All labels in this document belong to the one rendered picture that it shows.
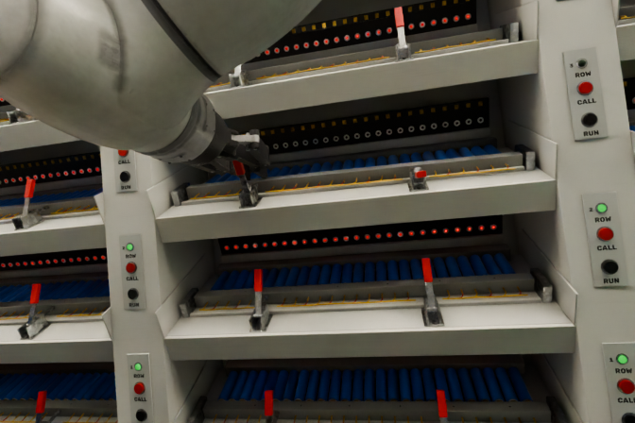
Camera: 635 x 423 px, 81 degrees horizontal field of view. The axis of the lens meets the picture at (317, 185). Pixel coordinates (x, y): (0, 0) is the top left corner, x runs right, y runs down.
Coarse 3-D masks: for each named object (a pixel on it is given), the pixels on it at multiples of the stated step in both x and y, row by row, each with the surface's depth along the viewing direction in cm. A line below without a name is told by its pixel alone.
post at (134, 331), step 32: (128, 192) 62; (128, 224) 62; (160, 256) 62; (192, 256) 72; (160, 288) 61; (128, 320) 62; (128, 352) 61; (160, 352) 60; (128, 384) 61; (160, 384) 60; (192, 384) 67; (128, 416) 61; (160, 416) 60
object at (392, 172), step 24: (360, 168) 62; (384, 168) 60; (408, 168) 59; (432, 168) 58; (456, 168) 58; (480, 168) 57; (192, 192) 67; (216, 192) 66; (240, 192) 66; (264, 192) 65
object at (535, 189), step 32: (480, 128) 68; (512, 128) 64; (288, 160) 75; (544, 160) 53; (160, 192) 63; (320, 192) 61; (352, 192) 58; (384, 192) 56; (416, 192) 54; (448, 192) 53; (480, 192) 52; (512, 192) 52; (544, 192) 51; (160, 224) 62; (192, 224) 61; (224, 224) 60; (256, 224) 59; (288, 224) 58; (320, 224) 57; (352, 224) 57; (384, 224) 56
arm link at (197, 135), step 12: (204, 96) 40; (204, 108) 39; (192, 120) 36; (204, 120) 39; (192, 132) 37; (204, 132) 39; (180, 144) 37; (192, 144) 38; (204, 144) 40; (156, 156) 38; (168, 156) 38; (180, 156) 39; (192, 156) 40
